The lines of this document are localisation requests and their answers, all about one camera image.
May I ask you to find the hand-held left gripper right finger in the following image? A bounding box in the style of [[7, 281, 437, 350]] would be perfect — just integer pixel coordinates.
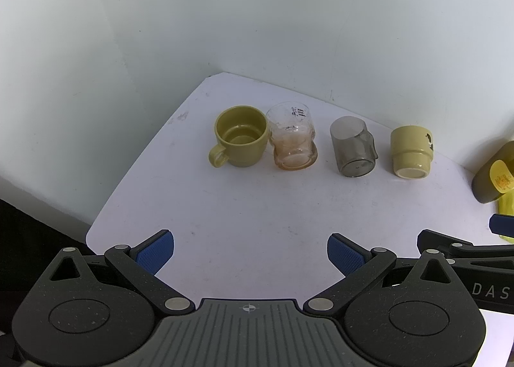
[[302, 233, 463, 315]]

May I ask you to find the clear glass cup orange tint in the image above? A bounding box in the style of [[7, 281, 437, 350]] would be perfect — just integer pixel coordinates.
[[265, 102, 319, 170]]

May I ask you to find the dark olive cup yellow sticker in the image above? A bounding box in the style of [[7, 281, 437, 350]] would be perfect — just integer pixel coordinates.
[[471, 141, 514, 205]]

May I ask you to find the yellow object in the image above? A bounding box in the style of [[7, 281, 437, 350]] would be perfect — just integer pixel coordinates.
[[496, 190, 514, 240]]

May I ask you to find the olive green mug with handle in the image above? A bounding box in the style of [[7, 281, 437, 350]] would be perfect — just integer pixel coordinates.
[[208, 105, 269, 169]]

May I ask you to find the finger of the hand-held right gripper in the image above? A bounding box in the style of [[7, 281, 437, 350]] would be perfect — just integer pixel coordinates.
[[489, 213, 514, 238], [417, 229, 514, 260]]

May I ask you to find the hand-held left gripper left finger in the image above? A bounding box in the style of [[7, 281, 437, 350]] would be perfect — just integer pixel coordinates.
[[49, 229, 194, 315]]

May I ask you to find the olive green cup chipped rim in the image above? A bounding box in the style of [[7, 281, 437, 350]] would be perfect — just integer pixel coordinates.
[[390, 125, 435, 180]]

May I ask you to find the grey transparent cup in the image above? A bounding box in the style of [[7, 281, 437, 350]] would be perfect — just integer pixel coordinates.
[[330, 115, 379, 178]]

